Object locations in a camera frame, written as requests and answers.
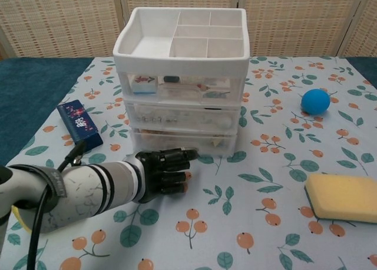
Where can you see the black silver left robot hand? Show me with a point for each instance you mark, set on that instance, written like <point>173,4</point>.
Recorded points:
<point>165,172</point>

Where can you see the clear drawer with gold trinket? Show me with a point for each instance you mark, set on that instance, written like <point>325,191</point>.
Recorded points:
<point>206,140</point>

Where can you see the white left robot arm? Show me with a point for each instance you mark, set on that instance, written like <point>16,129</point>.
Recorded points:
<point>88,190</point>

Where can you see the clear drawer with mahjong tile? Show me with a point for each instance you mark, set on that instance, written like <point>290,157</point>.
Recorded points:
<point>188,91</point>

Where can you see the small black oblong object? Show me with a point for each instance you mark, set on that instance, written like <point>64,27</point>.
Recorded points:
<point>171,79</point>

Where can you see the small gold trinket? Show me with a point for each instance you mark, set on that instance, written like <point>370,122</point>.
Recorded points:
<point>217,141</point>

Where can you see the floral fruit print tablecloth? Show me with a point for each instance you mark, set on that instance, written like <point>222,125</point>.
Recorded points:
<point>235,211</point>

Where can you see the white mahjong tile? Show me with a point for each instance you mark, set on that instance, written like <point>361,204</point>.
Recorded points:
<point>144,84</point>

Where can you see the navy blue printed box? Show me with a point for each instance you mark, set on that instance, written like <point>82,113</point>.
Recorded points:
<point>79,122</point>

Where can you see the yellow tub with green lid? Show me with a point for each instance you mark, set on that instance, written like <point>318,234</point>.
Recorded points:
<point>20,220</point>

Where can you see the blue ball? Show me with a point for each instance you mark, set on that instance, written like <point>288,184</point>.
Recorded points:
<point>315,102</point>

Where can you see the yellow sponge with green base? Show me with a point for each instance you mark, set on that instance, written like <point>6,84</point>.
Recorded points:
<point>344,196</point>

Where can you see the bamboo folding screen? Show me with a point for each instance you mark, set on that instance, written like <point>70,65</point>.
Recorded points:
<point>59,19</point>

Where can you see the white plastic drawer organizer frame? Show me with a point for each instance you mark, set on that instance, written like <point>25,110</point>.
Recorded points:
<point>182,63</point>

